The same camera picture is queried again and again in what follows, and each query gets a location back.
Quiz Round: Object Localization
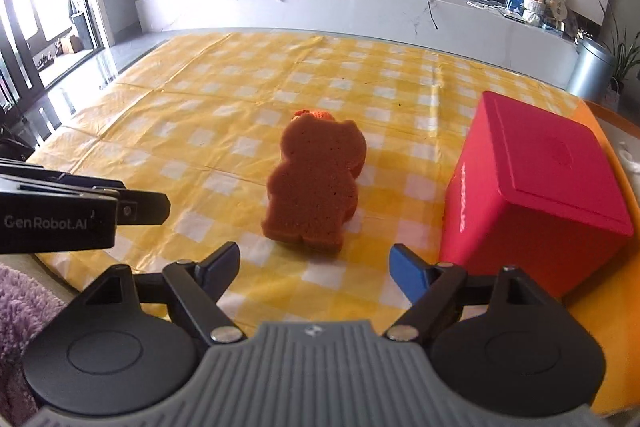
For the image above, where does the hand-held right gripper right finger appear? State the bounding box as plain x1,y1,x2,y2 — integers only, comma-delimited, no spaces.
382,243,549,342

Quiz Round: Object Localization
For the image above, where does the green potted plant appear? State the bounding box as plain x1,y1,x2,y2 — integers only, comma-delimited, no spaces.
600,2,640,108

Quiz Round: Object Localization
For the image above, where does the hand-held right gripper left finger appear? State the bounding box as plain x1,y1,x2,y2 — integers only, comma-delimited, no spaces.
82,241,248,344

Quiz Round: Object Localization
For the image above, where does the white marble cabinet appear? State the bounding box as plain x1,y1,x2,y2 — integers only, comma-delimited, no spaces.
135,0,581,92

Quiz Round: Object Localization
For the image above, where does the small teddy bear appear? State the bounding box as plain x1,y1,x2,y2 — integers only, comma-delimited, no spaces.
520,0,551,26

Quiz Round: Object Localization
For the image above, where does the yellow checkered tablecloth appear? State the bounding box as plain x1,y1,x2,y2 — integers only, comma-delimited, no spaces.
27,32,596,333

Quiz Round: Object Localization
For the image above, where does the silver trash can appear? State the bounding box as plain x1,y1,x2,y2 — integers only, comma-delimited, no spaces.
566,38,617,104

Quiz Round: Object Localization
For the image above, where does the red crochet strawberry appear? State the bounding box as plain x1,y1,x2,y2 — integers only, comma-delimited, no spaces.
292,108,335,122

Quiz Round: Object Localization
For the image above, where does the black cable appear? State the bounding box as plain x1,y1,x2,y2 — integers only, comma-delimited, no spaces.
375,0,441,30

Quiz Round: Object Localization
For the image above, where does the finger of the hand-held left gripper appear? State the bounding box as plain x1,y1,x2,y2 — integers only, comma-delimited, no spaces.
116,189,171,226

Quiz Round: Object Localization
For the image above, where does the purple fluffy blanket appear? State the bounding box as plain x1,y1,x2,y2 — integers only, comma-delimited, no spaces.
0,263,68,427

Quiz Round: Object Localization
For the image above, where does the brown bear-shaped sponge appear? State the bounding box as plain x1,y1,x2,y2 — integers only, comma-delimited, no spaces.
261,116,368,253

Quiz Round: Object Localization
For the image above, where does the red box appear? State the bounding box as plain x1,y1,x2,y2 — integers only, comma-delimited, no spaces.
439,91,635,298

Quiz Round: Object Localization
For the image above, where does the black framed glass door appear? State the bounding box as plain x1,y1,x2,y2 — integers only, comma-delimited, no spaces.
0,0,108,122

